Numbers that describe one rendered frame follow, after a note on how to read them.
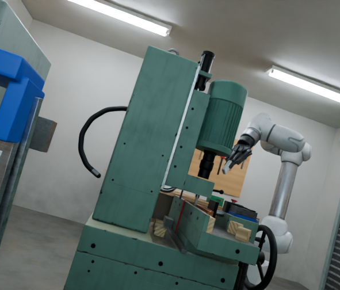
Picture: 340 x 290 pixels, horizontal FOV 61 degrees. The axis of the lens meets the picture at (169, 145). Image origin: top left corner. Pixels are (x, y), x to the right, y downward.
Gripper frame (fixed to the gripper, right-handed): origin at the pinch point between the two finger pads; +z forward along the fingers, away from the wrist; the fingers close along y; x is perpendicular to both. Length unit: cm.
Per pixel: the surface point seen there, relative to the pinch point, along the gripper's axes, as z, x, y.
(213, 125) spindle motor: 1.3, 25.7, -1.2
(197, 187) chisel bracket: 21.0, 6.9, 0.6
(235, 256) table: 41, 5, -29
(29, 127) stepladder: 65, 73, -13
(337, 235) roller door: -205, -326, 20
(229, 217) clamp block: 23.1, -3.8, -13.7
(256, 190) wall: -203, -271, 138
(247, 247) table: 36.7, 5.4, -30.8
